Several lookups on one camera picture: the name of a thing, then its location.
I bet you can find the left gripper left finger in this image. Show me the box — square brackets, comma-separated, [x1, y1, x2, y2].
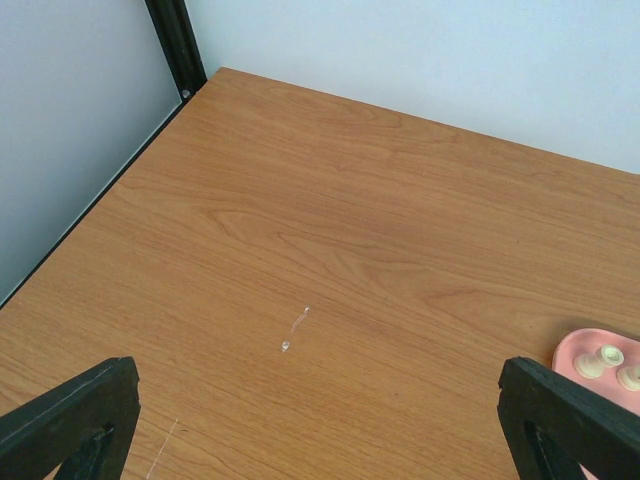
[1, 357, 141, 479]

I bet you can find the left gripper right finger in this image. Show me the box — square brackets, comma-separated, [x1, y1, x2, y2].
[497, 357, 639, 479]

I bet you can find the white chess knight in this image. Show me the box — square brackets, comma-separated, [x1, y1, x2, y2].
[573, 344, 625, 380]

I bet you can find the white chess bishop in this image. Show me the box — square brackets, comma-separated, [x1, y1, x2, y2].
[616, 365, 640, 392]

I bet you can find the pink plastic tray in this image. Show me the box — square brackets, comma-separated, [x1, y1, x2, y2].
[552, 328, 640, 480]

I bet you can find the black aluminium frame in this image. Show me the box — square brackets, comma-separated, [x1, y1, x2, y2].
[1, 1, 206, 302]

